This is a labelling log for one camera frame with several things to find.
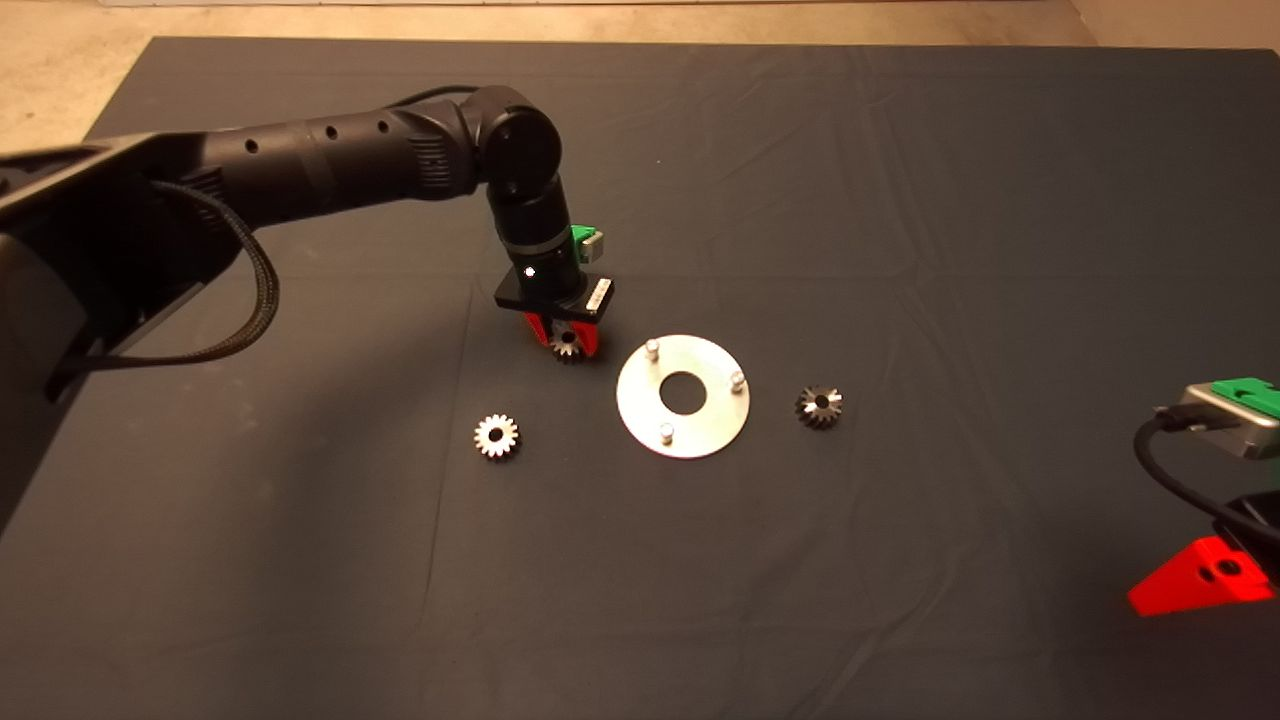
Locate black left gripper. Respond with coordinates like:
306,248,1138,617
493,238,615,358

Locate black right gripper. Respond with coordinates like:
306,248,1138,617
1127,492,1280,618

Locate round metal carrier plate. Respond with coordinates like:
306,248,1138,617
616,334,751,460

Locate dark steel gear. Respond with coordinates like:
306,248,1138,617
795,386,844,431

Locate dark grey table cloth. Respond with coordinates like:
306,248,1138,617
0,36,1280,720

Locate thin black camera cable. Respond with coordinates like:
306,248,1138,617
1133,405,1280,549
385,84,481,111

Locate thick black braided cable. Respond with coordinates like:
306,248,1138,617
45,178,282,401

